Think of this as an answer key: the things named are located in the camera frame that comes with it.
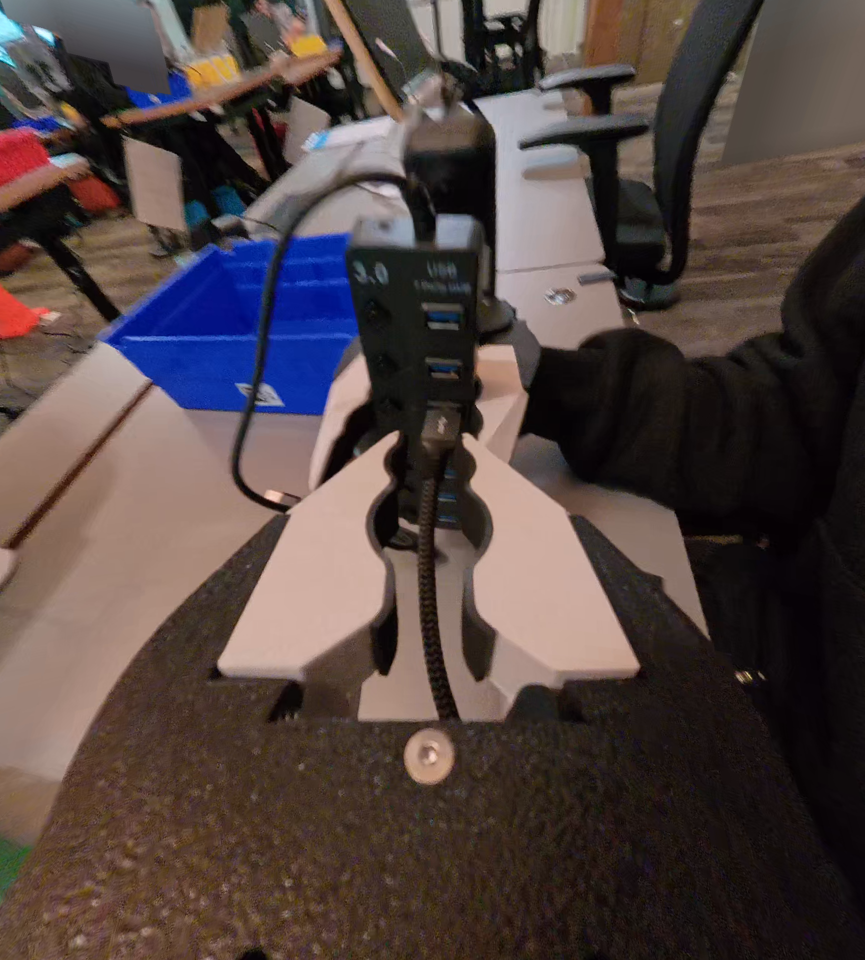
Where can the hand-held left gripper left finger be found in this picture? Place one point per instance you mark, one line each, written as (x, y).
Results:
(312, 585)

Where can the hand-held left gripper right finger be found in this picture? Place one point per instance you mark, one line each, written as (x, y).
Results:
(545, 600)

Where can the black usb hub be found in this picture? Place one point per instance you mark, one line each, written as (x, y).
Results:
(402, 330)

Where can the person's right forearm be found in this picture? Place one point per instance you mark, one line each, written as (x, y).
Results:
(642, 412)

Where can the person in black sleeve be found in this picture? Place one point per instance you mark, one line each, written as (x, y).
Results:
(837, 600)

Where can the blue plastic bin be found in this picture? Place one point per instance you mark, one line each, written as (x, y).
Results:
(200, 352)

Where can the black desk mount post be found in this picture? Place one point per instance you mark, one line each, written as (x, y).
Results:
(455, 172)

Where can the black mesh office chair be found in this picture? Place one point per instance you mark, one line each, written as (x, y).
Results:
(672, 150)

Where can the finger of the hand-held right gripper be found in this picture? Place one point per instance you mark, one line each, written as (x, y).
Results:
(335, 427)
(504, 405)

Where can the hanging white paper sheet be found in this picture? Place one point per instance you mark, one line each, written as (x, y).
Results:
(153, 184)

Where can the long wooden table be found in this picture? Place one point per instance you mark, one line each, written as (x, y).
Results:
(222, 94)

